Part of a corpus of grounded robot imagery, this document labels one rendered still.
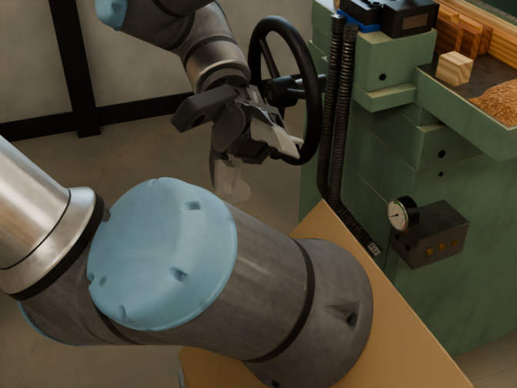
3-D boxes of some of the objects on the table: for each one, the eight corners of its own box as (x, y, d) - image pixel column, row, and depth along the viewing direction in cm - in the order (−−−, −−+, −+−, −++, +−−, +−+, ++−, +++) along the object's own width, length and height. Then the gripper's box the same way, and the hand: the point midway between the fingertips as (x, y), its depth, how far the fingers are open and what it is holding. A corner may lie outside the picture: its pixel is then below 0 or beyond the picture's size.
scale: (403, -33, 130) (403, -33, 130) (408, -34, 130) (408, -34, 130) (590, 58, 94) (590, 57, 94) (595, 56, 95) (596, 55, 95)
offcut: (435, 76, 101) (439, 55, 99) (449, 71, 103) (454, 50, 100) (454, 87, 98) (458, 65, 96) (468, 81, 100) (474, 60, 97)
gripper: (288, 46, 86) (344, 153, 77) (215, 133, 97) (255, 235, 88) (243, 30, 80) (297, 144, 71) (170, 125, 92) (208, 233, 82)
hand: (258, 194), depth 77 cm, fingers open, 14 cm apart
